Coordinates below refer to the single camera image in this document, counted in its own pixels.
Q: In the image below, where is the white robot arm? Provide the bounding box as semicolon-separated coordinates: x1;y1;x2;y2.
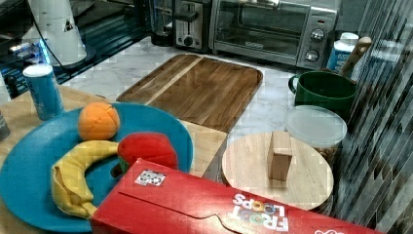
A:
22;0;87;66

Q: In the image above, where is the wooden cutting board tray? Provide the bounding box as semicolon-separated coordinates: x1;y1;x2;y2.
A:
117;54;263;133

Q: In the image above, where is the red plush apple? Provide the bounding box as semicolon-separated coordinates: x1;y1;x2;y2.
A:
118;132;178;170

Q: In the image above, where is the jar with wooden lid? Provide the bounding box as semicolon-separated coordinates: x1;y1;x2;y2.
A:
222;131;334;211

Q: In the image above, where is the red Froot Loops box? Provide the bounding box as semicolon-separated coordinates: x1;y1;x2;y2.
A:
90;160;383;234

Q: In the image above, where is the black slot toaster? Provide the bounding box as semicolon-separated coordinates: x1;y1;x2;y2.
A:
173;0;212;54

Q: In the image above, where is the orange plush fruit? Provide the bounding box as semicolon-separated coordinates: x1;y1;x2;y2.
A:
78;102;121;140

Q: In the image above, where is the black coffee maker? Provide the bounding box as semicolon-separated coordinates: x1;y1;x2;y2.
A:
144;0;173;47

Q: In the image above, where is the silver toaster oven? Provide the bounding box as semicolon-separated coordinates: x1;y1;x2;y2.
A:
209;0;342;69

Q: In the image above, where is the blue white bottle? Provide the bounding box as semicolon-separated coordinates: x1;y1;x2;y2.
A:
326;32;359;73

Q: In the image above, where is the yellow plush banana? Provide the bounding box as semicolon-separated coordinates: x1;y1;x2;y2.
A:
51;140;118;219

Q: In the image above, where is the blue shaker white cap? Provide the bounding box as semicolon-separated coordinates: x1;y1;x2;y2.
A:
22;63;64;121

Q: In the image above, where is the wooden spoon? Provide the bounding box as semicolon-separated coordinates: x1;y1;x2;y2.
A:
339;37;372;78

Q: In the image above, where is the blue round plate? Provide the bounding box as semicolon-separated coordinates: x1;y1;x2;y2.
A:
1;103;194;234

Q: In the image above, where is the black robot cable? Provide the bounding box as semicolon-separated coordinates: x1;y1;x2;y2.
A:
26;0;77;71

